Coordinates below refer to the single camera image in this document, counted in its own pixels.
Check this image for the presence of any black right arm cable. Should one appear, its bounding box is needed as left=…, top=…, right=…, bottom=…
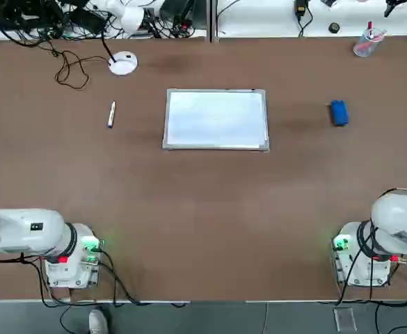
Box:
left=349, top=187, right=407, bottom=279

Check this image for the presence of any black adapter cable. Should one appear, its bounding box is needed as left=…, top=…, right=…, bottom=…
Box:
left=297, top=13, right=312, bottom=38

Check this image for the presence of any black power supply box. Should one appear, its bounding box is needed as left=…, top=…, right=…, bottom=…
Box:
left=159, top=0, right=195, bottom=26

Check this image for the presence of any black left base cable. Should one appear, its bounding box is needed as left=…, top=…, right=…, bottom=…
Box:
left=97, top=248, right=192, bottom=309

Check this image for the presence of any blue whiteboard eraser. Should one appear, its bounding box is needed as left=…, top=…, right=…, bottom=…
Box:
left=330, top=100, right=350, bottom=127

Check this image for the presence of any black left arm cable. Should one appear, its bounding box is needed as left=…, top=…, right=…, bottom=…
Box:
left=0, top=252, right=51, bottom=267

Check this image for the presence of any white desk lamp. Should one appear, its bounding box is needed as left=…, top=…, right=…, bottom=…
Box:
left=100, top=0, right=145, bottom=76

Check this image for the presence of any person's foot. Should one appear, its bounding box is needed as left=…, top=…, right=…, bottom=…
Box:
left=88, top=308, right=109, bottom=334

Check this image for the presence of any silver framed whiteboard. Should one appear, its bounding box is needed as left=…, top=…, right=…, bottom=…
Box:
left=161, top=88, right=271, bottom=152

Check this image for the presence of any white blue whiteboard marker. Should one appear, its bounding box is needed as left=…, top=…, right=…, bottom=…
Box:
left=106, top=101, right=117, bottom=129

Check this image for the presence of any clear floor plate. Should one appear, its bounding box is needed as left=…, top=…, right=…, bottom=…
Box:
left=333, top=308, right=358, bottom=332

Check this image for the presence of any aluminium frame post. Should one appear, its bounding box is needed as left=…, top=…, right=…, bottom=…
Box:
left=205, top=0, right=221, bottom=43

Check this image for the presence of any clear plastic pen cup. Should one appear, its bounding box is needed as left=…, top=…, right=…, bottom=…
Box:
left=353, top=21, right=388, bottom=58

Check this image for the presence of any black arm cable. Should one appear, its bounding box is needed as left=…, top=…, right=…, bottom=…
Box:
left=0, top=252, right=51, bottom=267
left=349, top=187, right=407, bottom=279

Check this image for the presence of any black lamp power cable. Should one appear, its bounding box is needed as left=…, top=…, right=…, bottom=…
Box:
left=51, top=49, right=113, bottom=92

